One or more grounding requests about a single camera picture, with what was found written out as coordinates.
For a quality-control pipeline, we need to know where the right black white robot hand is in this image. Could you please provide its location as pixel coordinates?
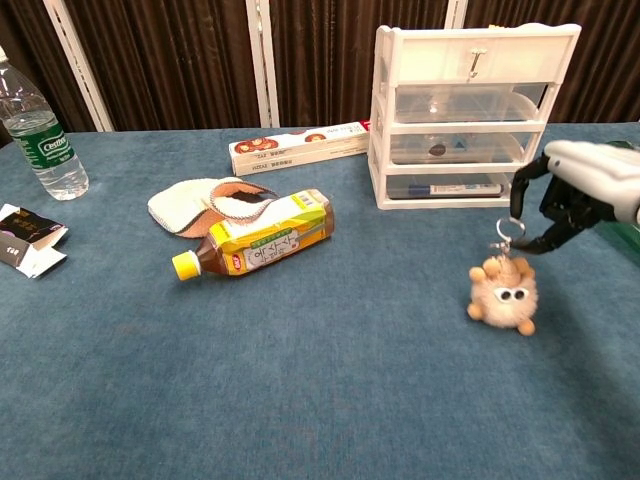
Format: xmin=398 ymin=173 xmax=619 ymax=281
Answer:
xmin=509 ymin=139 xmax=640 ymax=256

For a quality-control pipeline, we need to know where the brown animal keychain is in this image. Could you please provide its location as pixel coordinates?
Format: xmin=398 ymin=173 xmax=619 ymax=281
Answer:
xmin=466 ymin=216 xmax=540 ymax=338

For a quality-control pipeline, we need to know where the long white wrap box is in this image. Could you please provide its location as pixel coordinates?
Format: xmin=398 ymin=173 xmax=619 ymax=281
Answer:
xmin=228 ymin=120 xmax=373 ymax=178

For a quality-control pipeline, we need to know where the black open carton box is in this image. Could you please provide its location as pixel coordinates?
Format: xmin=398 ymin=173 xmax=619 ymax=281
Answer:
xmin=0 ymin=203 xmax=69 ymax=280

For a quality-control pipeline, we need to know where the white plastic drawer unit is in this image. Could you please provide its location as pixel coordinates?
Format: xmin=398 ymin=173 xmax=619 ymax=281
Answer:
xmin=367 ymin=21 xmax=583 ymax=212

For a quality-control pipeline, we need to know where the blue white marker pen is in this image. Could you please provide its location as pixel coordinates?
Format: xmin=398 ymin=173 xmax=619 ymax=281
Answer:
xmin=406 ymin=183 xmax=505 ymax=198

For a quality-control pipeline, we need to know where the tea bottle yellow cap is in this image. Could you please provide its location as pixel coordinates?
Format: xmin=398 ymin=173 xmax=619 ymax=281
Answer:
xmin=171 ymin=188 xmax=336 ymax=282

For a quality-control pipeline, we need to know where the blue felt table cover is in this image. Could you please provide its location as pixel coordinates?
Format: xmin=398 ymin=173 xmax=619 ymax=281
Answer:
xmin=0 ymin=122 xmax=640 ymax=480

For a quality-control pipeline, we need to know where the dark brown pleated curtain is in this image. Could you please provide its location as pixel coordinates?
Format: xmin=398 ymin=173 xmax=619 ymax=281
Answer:
xmin=0 ymin=0 xmax=640 ymax=149

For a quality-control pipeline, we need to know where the clear water bottle green label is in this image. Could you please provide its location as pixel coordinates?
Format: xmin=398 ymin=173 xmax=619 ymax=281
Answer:
xmin=0 ymin=46 xmax=91 ymax=202

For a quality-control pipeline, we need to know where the white frame post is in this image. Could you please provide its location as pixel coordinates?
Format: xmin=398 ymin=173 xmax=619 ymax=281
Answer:
xmin=444 ymin=0 xmax=470 ymax=29
xmin=245 ymin=0 xmax=281 ymax=129
xmin=41 ymin=0 xmax=116 ymax=133

